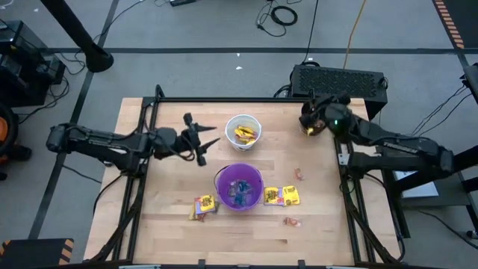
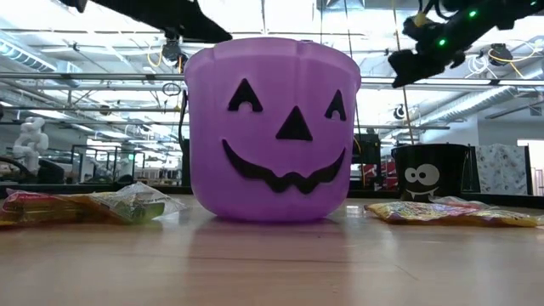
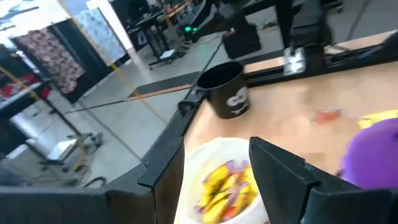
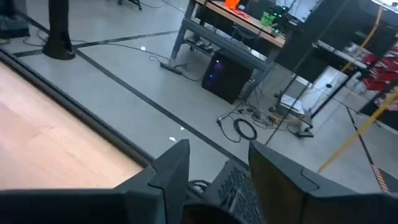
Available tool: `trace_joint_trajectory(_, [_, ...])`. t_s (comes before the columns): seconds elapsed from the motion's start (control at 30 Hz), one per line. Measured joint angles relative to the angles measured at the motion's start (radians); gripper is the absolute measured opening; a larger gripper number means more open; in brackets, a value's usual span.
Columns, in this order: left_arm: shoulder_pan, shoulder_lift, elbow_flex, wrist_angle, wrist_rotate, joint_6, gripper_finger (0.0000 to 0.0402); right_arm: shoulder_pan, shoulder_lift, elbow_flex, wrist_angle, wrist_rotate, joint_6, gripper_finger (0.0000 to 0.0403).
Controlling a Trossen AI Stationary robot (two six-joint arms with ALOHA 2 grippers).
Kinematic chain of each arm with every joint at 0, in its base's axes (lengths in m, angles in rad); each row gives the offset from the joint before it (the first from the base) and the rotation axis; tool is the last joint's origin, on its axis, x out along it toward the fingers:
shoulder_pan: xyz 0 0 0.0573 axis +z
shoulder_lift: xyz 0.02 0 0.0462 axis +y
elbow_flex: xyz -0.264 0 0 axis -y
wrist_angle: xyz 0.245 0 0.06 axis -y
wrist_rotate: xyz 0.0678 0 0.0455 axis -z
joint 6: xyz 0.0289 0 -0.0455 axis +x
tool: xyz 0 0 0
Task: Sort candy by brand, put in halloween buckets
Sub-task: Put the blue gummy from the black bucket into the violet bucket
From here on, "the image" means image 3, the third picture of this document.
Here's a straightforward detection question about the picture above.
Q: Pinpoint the black skull-print halloween bucket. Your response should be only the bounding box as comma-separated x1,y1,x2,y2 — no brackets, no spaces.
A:
195,60,251,120

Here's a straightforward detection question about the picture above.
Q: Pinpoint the black aluminium table frame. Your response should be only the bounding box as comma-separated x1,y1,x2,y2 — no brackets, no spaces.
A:
140,30,398,184

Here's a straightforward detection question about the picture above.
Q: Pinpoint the black mat with hazard stripe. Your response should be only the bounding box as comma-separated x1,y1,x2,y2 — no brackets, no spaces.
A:
126,70,202,103

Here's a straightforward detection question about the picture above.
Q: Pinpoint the purple halloween bucket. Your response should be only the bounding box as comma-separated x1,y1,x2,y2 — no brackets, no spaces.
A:
340,117,398,190

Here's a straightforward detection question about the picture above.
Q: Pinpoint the yellow floor cable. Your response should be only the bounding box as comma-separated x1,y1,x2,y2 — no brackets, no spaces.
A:
55,0,169,125

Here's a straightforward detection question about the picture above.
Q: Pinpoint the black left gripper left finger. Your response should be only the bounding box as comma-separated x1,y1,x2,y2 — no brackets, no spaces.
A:
0,141,187,224

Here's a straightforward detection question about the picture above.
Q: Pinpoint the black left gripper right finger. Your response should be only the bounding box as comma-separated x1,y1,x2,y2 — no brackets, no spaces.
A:
248,136,398,224

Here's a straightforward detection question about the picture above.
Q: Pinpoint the white ghost-face halloween bucket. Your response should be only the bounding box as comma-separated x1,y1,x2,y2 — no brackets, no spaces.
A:
174,136,271,224

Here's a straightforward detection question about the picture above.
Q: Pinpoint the black computer case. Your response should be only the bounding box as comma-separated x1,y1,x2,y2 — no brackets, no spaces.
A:
221,23,262,60

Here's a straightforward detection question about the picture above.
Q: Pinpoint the black computer with green lights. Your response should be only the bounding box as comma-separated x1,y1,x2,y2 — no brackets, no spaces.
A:
178,17,206,43

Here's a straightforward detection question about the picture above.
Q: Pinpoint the black rolling desk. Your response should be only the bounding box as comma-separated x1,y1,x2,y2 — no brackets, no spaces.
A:
0,77,104,175

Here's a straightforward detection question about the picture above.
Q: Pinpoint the dark floral patterned cloth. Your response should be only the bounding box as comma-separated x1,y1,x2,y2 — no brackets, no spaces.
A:
14,27,86,95

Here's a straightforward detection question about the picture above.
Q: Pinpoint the white patterned wall panel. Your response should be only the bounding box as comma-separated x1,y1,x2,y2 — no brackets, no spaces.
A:
73,7,127,67

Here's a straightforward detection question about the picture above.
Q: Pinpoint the black desk on wheels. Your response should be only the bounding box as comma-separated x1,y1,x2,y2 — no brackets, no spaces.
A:
126,9,187,68

